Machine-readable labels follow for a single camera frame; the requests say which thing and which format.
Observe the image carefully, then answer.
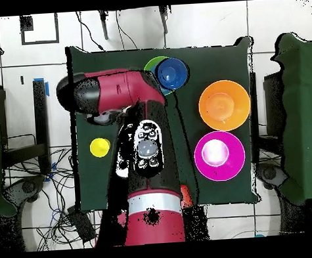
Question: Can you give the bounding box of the light blue plastic bowl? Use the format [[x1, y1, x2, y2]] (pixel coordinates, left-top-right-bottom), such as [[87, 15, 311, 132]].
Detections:
[[152, 64, 173, 97]]

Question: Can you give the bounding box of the dark blue plastic bowl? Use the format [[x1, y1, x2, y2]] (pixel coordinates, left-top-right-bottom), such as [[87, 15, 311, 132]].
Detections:
[[154, 56, 190, 92]]

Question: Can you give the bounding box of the green plastic bowl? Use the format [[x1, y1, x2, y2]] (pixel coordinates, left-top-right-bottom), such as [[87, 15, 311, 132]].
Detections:
[[143, 55, 173, 97]]

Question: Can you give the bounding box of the yellow plastic cup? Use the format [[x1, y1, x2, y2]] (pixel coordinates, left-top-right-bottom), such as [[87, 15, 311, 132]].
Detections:
[[89, 137, 112, 160]]

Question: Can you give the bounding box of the large yellow-orange plastic bowl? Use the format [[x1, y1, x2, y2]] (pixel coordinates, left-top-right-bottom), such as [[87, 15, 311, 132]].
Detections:
[[196, 78, 253, 133]]

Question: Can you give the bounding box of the orange plastic cup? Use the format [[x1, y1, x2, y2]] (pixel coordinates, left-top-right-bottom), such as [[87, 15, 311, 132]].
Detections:
[[179, 183, 194, 209]]

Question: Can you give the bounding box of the large pink plastic bowl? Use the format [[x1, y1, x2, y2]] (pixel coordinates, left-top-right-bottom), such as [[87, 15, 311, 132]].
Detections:
[[192, 129, 247, 183]]

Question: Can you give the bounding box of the dark green table cloth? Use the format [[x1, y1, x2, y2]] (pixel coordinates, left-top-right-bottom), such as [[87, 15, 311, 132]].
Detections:
[[65, 35, 263, 214]]

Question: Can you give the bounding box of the black stand leg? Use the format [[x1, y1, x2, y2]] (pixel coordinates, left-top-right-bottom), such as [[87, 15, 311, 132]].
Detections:
[[158, 5, 174, 35], [97, 9, 110, 41]]

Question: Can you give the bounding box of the blue tape strip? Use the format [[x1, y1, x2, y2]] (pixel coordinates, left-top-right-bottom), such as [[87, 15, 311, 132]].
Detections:
[[33, 76, 50, 98]]

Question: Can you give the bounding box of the black power strip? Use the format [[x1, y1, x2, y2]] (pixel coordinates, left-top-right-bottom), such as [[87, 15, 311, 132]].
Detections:
[[66, 204, 97, 245]]

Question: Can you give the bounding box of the black stand post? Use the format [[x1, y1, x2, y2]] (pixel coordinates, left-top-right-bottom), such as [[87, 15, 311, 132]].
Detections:
[[0, 79, 53, 179]]

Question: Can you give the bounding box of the thin black cable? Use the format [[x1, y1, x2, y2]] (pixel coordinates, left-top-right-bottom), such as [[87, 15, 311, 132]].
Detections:
[[74, 9, 106, 54]]

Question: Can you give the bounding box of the tangle of cables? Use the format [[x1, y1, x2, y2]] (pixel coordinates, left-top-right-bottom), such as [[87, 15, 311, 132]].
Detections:
[[1, 144, 106, 253]]

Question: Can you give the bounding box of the black square floor frame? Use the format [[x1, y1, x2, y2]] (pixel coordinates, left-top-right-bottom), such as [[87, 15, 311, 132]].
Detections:
[[19, 12, 60, 47]]

